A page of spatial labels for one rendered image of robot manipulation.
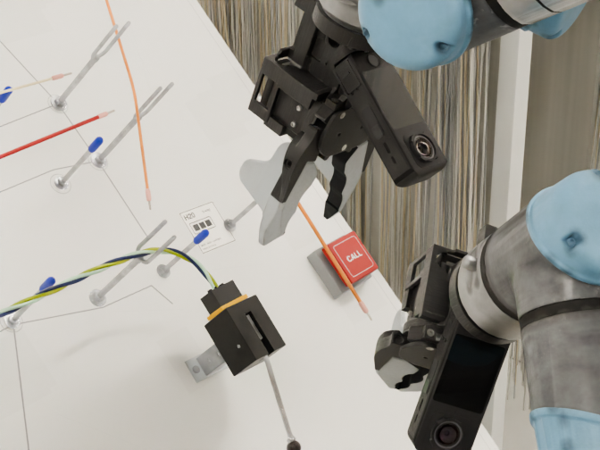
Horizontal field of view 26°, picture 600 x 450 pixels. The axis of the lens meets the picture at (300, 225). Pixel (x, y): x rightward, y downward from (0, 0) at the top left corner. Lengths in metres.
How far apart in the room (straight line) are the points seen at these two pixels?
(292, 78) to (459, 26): 0.28
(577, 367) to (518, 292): 0.07
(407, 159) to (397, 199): 0.85
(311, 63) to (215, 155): 0.37
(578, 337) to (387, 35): 0.22
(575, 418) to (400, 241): 1.11
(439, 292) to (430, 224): 0.88
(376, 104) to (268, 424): 0.40
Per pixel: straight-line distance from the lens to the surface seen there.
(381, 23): 0.82
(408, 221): 1.88
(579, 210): 0.81
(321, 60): 1.06
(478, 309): 0.91
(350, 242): 1.42
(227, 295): 1.22
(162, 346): 1.26
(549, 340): 0.82
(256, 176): 1.09
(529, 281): 0.83
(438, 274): 1.00
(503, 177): 1.77
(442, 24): 0.80
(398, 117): 1.03
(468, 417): 0.98
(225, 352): 1.22
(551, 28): 0.94
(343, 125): 1.06
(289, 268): 1.39
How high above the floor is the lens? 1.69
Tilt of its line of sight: 24 degrees down
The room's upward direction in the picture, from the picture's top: straight up
